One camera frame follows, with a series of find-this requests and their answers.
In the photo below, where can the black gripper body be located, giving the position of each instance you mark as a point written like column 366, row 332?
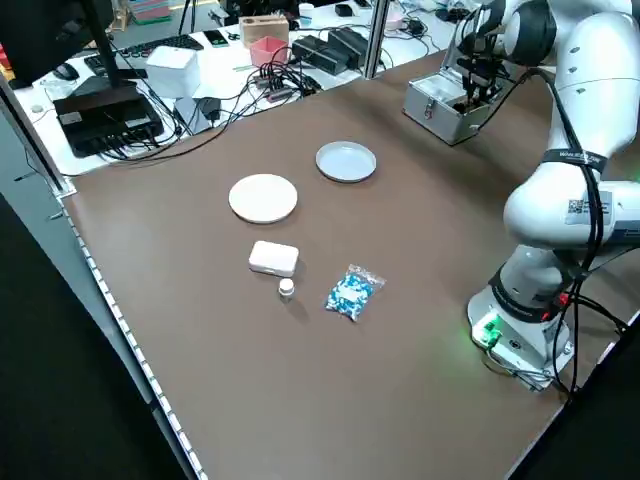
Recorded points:
column 480, row 67

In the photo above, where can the brown iodophor bottle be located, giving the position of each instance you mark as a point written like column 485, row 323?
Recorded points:
column 462, row 106

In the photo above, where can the silver aluminium medical kit case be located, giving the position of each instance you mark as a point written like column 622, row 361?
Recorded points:
column 450, row 125

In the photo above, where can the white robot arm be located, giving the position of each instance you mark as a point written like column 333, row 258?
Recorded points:
column 590, row 75

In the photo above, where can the gray round plate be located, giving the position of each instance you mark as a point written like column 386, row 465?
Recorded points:
column 346, row 161

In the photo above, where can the white round plate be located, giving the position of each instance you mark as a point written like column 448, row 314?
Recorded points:
column 263, row 198

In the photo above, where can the black power brick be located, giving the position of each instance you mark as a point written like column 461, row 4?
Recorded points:
column 315, row 52
column 350, row 42

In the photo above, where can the white cup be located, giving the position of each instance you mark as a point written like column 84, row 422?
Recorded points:
column 306, row 10

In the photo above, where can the grey usb hub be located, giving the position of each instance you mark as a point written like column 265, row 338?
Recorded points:
column 280, row 94

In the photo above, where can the pink open box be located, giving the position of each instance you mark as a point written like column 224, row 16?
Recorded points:
column 267, row 52

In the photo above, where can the brown cardboard box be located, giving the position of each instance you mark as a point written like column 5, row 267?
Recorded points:
column 262, row 27

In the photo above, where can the bag of blue white capsules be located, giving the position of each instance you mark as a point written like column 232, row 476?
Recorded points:
column 354, row 294

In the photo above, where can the white rectangular plastic box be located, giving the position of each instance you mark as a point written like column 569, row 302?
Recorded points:
column 274, row 257

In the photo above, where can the black smartphone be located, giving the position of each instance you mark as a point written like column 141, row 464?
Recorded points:
column 216, row 38

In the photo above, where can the black plug adapter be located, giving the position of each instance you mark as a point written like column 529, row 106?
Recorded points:
column 209, row 107

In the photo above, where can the small clear bottle white cap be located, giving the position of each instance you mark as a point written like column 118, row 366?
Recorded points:
column 286, row 289

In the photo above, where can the white flat paper box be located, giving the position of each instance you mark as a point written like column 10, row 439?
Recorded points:
column 187, row 112

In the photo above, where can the black keyboard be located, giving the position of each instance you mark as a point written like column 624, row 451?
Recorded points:
column 185, row 42

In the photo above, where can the white cube box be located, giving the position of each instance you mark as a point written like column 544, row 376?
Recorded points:
column 172, row 72

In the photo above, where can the pink folder stack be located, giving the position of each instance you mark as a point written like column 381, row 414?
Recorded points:
column 150, row 10

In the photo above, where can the black docking box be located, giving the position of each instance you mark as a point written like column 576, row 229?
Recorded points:
column 100, row 120

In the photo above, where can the black computer mouse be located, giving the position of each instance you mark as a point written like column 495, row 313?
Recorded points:
column 66, row 71

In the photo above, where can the black computer monitor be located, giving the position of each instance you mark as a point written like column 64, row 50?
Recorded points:
column 45, row 30

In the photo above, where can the aluminium frame post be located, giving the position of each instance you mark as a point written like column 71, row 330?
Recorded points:
column 375, row 40

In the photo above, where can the grey table edge rail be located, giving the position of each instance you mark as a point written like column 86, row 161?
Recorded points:
column 127, row 345

